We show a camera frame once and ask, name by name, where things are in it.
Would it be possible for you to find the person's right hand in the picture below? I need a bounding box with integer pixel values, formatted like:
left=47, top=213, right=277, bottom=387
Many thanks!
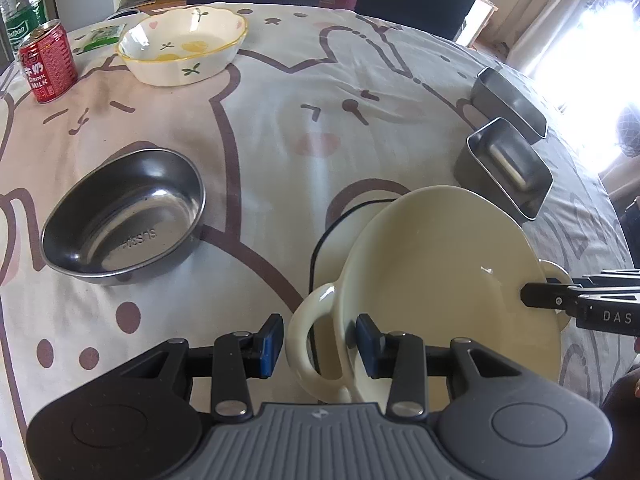
left=601, top=362, right=640, bottom=480

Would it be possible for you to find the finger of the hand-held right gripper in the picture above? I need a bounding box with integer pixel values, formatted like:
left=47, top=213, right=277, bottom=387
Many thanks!
left=520, top=282, right=583, bottom=311
left=570, top=268, right=640, bottom=291

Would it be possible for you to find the clear water bottle green label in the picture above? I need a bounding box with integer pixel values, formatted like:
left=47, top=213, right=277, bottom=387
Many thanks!
left=0, top=0, right=52, bottom=45

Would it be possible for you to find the green packet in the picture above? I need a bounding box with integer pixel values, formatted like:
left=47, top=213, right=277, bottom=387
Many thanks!
left=75, top=24, right=129, bottom=54

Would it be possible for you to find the square steel bowl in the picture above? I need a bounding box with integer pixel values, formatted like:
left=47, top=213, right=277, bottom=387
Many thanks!
left=454, top=117, right=554, bottom=221
left=471, top=67, right=549, bottom=144

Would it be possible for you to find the cream two-handled ceramic bowl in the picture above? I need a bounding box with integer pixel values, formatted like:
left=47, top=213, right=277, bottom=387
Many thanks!
left=287, top=185, right=573, bottom=407

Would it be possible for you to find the cartoon bear printed tablecloth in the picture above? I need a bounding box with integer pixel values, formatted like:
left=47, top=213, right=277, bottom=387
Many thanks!
left=0, top=2, right=638, bottom=480

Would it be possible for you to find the floral ceramic bowl yellow rim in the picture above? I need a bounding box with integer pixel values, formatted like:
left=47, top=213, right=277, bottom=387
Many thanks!
left=116, top=5, right=250, bottom=87

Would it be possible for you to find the white plate dark rim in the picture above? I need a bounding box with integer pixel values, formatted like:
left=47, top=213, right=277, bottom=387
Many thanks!
left=309, top=198, right=401, bottom=376

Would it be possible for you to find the round steel bowl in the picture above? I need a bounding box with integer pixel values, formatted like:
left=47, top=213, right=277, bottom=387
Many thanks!
left=40, top=149, right=207, bottom=287

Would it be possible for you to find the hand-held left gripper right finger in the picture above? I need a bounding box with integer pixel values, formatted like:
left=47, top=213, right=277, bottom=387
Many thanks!
left=356, top=314, right=526, bottom=418

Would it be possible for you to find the red drink can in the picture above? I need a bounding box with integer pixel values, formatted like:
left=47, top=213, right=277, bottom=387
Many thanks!
left=18, top=19, right=79, bottom=105

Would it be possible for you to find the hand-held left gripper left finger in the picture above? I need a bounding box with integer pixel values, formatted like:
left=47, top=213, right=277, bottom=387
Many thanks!
left=117, top=312, right=283, bottom=423

